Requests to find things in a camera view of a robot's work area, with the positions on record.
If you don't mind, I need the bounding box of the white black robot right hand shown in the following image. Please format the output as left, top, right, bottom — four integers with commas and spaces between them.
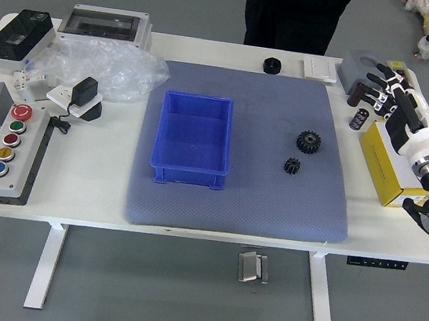
351, 60, 429, 169

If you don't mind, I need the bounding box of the big black gear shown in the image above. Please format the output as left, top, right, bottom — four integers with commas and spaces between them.
294, 128, 324, 157

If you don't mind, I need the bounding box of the small black gear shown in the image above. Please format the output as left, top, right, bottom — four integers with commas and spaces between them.
282, 155, 304, 177

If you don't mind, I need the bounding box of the yellow white cardboard box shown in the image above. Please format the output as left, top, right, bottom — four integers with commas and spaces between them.
351, 119, 429, 213

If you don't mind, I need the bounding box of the blue plastic box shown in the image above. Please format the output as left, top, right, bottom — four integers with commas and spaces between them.
147, 89, 239, 193

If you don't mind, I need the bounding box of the distribution box with clear lid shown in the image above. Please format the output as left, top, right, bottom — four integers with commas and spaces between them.
56, 0, 156, 53

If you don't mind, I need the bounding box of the grey five-button control box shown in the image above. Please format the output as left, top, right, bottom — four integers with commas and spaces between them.
0, 100, 53, 210

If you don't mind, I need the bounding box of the black cylindrical capacitor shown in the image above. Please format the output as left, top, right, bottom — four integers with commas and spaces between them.
347, 106, 371, 133

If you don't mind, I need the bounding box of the brown cylindrical capacitor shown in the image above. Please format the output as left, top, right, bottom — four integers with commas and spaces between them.
347, 80, 370, 109

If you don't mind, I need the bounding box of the grey block with round hole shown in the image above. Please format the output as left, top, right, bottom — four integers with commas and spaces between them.
334, 46, 391, 99

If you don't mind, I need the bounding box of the black table control panel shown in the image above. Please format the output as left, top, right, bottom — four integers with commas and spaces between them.
345, 256, 410, 273

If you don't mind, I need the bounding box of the black round knob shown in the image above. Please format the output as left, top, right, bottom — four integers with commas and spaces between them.
261, 57, 284, 76

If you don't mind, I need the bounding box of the person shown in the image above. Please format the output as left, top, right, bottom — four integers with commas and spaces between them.
239, 0, 358, 60

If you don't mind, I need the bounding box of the grey-blue foam mat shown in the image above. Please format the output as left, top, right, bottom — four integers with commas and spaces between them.
122, 56, 369, 253

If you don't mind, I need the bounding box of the white table leg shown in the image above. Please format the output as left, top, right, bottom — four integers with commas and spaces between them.
23, 219, 69, 313
300, 250, 344, 321

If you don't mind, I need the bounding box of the clear plastic bag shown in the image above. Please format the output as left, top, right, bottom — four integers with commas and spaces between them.
21, 29, 174, 111

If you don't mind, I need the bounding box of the black power adapter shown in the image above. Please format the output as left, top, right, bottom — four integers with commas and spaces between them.
70, 74, 100, 108

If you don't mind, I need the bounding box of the small white connector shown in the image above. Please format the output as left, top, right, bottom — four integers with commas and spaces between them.
11, 66, 53, 94

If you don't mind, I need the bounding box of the beige switch box red button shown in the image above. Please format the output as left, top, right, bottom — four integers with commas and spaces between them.
383, 58, 418, 83

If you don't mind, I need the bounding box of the white wall switch panel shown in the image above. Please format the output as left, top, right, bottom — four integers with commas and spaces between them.
300, 55, 340, 84

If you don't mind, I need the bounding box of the metal bracket on floor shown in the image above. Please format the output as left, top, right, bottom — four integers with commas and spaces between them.
235, 250, 273, 286

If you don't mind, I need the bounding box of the black adapter cord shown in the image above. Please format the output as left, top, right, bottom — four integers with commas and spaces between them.
45, 99, 79, 137

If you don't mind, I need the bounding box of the black white enclosure box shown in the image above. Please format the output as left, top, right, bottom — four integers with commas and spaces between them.
0, 5, 60, 77

